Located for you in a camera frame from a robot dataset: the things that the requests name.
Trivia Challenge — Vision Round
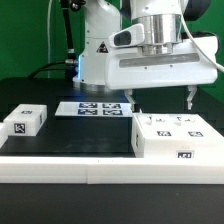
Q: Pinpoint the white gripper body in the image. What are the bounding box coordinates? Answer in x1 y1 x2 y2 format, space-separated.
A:
105 39 218 90

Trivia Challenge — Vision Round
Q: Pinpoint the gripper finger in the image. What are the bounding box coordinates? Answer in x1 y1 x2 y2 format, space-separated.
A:
124 89 138 112
187 85 196 110

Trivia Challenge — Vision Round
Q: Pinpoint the white cabinet door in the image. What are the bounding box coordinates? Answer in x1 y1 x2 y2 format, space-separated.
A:
170 114 224 141
132 113 180 141

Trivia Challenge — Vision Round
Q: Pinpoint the white cabinet body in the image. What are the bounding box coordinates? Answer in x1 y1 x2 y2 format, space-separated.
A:
130 113 224 159

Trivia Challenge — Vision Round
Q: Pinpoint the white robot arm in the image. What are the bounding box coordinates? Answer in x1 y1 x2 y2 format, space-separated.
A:
66 0 218 97

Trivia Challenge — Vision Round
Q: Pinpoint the white cabinet top block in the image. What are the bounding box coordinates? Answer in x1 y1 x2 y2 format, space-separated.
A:
3 104 47 136

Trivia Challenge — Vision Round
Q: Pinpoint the white U-shaped fence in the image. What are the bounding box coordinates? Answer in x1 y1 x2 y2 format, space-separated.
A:
0 120 224 184

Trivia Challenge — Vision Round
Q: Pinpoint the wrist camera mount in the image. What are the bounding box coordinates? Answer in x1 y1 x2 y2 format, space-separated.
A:
108 23 145 48

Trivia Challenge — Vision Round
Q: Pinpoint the white marker base plate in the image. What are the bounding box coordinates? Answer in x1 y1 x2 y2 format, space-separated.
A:
55 102 132 118

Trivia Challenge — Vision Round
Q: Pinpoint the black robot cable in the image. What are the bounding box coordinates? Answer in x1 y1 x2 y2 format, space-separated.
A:
27 0 80 80

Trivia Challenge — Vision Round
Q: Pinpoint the white thin cable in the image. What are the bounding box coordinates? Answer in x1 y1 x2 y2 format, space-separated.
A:
47 0 54 79

